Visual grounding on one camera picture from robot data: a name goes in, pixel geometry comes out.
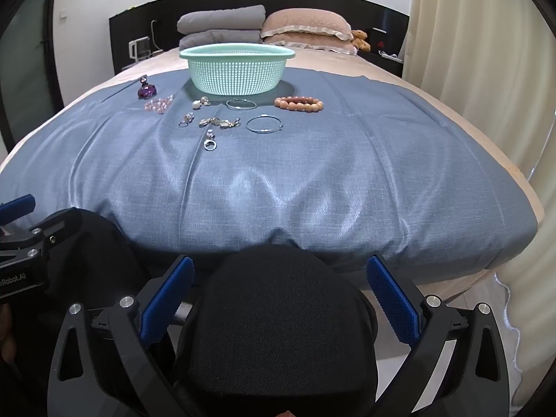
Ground cream curtain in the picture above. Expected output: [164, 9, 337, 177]
[402, 0, 556, 417]

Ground beige bed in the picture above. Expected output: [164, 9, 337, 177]
[0, 46, 546, 309]

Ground person's black pants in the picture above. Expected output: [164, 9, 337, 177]
[43, 208, 378, 417]

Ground pink bead bracelet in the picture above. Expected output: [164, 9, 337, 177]
[145, 96, 175, 114]

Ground dark glass door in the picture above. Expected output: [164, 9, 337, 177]
[0, 0, 66, 148]

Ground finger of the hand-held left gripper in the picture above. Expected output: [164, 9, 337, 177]
[0, 194, 36, 229]
[26, 211, 83, 248]

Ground white bedside appliance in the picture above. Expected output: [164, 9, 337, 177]
[129, 38, 153, 60]

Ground grey folded blanket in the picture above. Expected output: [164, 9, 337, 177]
[177, 5, 267, 34]
[178, 30, 264, 51]

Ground blue blanket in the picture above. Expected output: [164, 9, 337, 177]
[0, 67, 539, 276]

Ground pink frilled pillow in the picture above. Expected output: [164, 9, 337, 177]
[260, 8, 354, 41]
[263, 35, 359, 56]

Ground orange bead bracelet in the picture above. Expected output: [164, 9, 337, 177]
[274, 96, 324, 112]

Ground brown teddy bear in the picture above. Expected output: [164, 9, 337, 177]
[351, 30, 372, 53]

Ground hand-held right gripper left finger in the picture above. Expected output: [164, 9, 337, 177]
[47, 254, 195, 417]

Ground black headboard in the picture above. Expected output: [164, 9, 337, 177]
[108, 0, 411, 76]

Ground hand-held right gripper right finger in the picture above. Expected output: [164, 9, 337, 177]
[366, 254, 512, 417]

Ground mint green plastic basket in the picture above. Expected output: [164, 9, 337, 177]
[179, 42, 296, 96]

